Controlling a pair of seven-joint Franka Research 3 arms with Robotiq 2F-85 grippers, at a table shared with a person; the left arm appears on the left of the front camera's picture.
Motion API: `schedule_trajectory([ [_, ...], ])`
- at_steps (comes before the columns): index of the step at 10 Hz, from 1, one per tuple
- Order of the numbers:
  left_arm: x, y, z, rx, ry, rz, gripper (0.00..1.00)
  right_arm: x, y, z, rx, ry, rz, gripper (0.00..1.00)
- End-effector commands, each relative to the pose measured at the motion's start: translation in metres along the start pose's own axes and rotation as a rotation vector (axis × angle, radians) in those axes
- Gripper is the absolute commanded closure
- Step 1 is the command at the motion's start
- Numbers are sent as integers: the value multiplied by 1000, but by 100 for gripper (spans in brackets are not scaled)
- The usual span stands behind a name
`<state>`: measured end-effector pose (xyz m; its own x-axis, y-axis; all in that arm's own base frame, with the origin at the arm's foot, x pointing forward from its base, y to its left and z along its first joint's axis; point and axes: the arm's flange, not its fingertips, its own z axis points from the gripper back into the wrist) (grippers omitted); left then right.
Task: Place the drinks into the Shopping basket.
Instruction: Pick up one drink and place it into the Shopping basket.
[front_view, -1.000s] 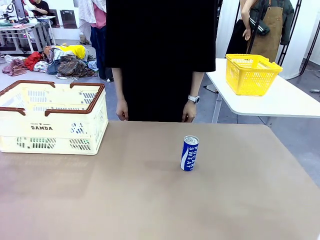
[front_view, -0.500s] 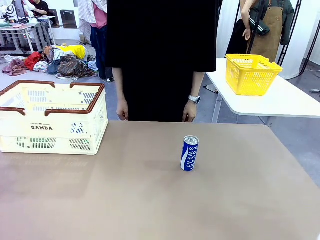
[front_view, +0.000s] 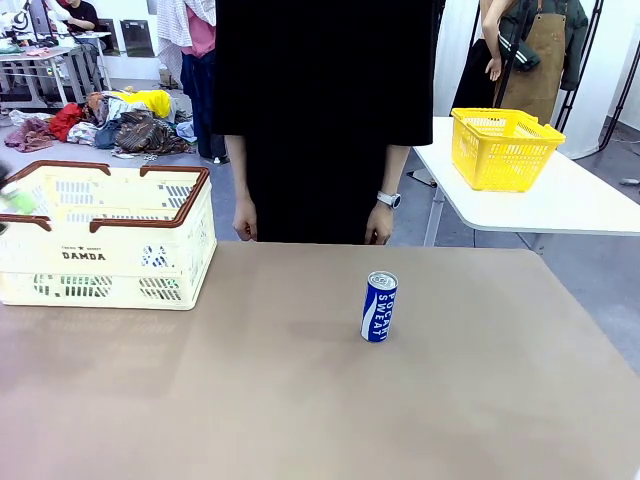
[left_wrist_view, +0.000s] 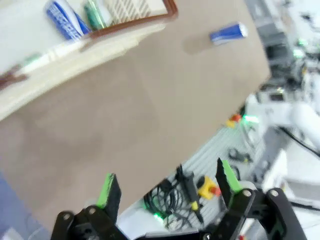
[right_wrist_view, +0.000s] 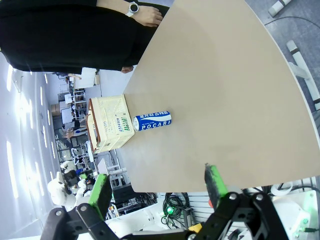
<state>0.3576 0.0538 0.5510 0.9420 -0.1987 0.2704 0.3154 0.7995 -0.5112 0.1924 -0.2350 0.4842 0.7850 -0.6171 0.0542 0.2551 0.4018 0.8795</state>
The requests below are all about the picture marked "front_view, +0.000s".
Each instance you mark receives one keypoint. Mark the brown leather apron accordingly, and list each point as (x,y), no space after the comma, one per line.
(545,60)

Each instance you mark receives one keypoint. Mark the yellow garment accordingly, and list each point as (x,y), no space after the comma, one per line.
(152,100)

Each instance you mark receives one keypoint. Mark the pink hanging garment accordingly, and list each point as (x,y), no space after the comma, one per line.
(202,37)

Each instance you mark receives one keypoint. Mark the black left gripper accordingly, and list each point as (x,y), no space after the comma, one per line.
(3,172)

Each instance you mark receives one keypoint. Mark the person's right hand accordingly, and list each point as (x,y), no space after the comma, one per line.
(245,220)

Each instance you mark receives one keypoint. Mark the white wrist watch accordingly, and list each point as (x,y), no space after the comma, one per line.
(389,198)

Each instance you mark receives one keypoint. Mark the red cloth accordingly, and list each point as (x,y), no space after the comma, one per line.
(65,120)

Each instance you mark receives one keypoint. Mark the person's right forearm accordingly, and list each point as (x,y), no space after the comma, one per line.
(241,165)

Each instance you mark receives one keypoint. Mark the person's left forearm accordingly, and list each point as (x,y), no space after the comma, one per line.
(395,167)

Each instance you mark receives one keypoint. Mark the dark navy hanging trousers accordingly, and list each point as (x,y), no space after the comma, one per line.
(200,100)

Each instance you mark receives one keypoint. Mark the yellow plastic basket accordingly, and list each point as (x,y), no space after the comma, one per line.
(500,165)

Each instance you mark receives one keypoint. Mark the seated person in black top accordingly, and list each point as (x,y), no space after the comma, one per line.
(80,12)

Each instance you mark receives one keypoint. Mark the small grey object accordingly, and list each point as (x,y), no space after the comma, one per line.
(631,181)

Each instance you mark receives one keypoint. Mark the white checkered hanging shirt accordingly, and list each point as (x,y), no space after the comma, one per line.
(172,35)

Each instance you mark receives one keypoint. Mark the light blue cloth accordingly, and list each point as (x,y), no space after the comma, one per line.
(186,131)

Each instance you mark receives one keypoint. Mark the mauve cloth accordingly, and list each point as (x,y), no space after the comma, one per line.
(30,137)

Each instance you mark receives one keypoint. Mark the white side table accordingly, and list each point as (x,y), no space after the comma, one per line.
(575,205)

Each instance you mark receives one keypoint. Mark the white crumpled cloth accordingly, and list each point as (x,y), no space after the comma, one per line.
(22,117)

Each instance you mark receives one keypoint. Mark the person's left hand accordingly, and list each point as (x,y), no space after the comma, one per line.
(378,227)

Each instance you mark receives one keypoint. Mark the multicoloured patterned cloth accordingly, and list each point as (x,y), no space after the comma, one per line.
(97,107)

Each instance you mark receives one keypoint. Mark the dark brown panel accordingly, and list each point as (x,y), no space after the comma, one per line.
(137,40)
(110,37)

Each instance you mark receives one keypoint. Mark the person's black clothed body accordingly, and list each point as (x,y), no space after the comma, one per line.
(325,125)

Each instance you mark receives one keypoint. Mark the black stand pole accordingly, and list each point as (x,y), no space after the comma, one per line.
(619,95)
(564,107)

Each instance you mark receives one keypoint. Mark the black hanging garment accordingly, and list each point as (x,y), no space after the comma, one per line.
(475,80)

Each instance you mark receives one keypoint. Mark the cream plastic shopping basket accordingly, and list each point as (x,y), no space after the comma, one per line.
(100,265)

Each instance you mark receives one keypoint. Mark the dark green jacket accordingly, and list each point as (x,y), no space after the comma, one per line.
(575,40)

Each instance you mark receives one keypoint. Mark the brown patterned cloth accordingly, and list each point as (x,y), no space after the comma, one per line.
(145,135)

